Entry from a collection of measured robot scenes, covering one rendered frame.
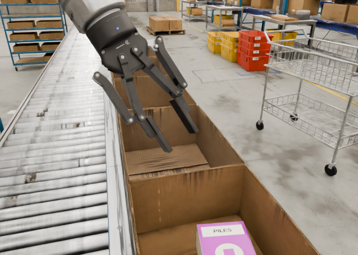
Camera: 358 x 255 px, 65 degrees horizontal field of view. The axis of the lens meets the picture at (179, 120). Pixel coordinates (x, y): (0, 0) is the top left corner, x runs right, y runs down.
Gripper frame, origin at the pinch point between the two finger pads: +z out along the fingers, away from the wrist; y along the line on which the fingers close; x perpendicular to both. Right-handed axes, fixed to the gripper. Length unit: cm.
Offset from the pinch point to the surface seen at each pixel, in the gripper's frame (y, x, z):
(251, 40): -314, -363, 18
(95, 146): 9, -96, 2
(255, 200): -10.7, -10.9, 27.8
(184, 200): 1.7, -20.1, 20.3
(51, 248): 37, -47, 17
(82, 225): 28, -52, 18
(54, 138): 23, -111, -12
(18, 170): 40, -89, -8
